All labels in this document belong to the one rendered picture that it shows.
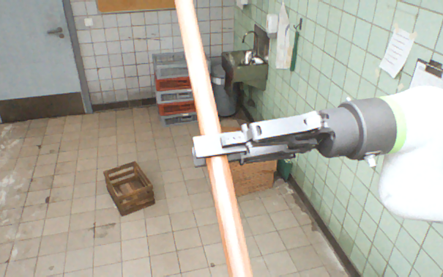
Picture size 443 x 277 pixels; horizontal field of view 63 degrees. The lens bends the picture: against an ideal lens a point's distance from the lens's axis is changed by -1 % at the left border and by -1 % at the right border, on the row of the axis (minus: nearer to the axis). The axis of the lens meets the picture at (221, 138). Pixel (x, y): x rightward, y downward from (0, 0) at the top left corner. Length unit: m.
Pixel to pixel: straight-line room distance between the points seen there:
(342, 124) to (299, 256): 2.35
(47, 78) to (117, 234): 2.30
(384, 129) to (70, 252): 2.70
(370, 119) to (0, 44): 4.35
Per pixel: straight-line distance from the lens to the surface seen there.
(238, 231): 0.48
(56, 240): 3.17
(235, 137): 0.50
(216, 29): 4.62
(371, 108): 0.58
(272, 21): 3.31
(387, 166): 0.68
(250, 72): 3.59
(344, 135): 0.55
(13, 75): 4.76
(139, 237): 3.00
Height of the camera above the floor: 2.16
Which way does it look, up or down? 32 degrees down
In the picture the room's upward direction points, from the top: straight up
